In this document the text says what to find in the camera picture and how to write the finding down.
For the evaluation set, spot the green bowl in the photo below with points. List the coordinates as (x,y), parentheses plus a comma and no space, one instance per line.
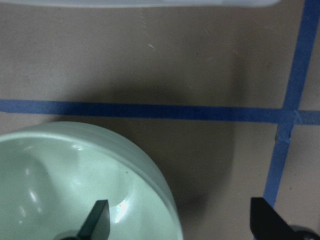
(52,175)

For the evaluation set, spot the clear plastic food container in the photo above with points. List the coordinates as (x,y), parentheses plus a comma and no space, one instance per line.
(155,3)

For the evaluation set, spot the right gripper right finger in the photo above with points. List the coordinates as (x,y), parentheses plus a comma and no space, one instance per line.
(266,224)

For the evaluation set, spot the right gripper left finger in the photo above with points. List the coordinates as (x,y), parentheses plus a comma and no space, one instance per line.
(96,222)

